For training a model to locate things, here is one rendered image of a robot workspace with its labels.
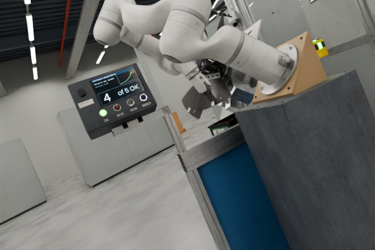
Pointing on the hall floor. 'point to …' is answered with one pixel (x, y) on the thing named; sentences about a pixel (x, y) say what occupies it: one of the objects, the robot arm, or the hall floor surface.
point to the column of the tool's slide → (234, 6)
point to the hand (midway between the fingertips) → (211, 97)
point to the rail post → (207, 210)
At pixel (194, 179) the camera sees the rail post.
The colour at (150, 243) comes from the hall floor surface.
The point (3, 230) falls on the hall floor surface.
